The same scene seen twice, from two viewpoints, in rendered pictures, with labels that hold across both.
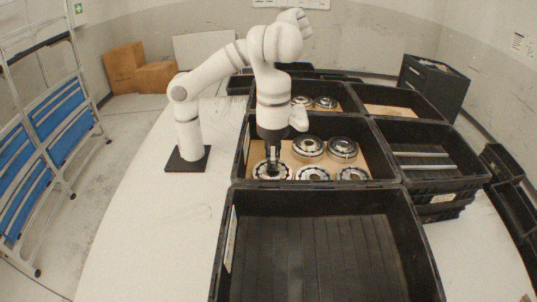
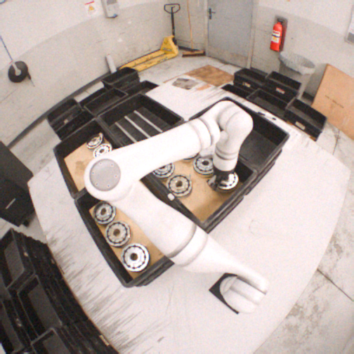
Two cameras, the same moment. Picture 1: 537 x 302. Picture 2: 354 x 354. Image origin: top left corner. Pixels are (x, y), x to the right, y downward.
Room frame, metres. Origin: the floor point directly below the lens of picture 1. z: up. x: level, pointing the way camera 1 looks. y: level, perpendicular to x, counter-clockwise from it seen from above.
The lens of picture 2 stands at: (0.73, 0.16, 1.47)
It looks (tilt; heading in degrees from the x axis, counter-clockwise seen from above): 58 degrees down; 235
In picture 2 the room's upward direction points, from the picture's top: 9 degrees counter-clockwise
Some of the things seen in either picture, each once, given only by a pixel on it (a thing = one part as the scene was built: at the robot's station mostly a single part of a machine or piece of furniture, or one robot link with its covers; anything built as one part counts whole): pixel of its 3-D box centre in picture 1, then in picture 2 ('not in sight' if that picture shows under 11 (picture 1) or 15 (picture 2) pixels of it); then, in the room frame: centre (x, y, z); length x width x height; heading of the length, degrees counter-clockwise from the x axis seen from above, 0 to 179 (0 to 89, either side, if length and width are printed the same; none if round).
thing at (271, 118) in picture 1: (281, 108); (220, 151); (0.42, -0.03, 1.04); 0.11 x 0.09 x 0.06; 89
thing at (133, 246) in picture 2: not in sight; (134, 257); (0.83, -0.02, 0.86); 0.10 x 0.10 x 0.01
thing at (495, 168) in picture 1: (493, 178); (69, 123); (0.72, -1.85, 0.37); 0.40 x 0.30 x 0.45; 2
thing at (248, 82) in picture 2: not in sight; (251, 86); (-1.26, -0.76, 0.31); 0.40 x 0.30 x 0.34; 92
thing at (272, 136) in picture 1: (272, 134); (223, 168); (0.42, -0.01, 0.97); 0.08 x 0.08 x 0.09
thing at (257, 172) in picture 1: (272, 172); (225, 178); (0.39, -0.01, 0.88); 0.10 x 0.10 x 0.01
